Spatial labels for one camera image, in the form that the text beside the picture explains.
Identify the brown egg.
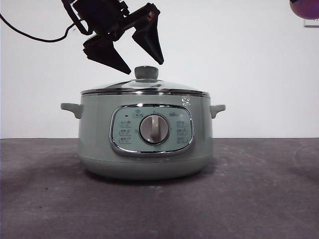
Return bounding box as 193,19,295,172
289,0,319,19

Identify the black cable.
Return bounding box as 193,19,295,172
0,12,88,43

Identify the sage green electric pot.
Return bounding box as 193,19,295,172
60,93,226,181

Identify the glass lid with green knob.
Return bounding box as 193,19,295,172
81,65,210,96

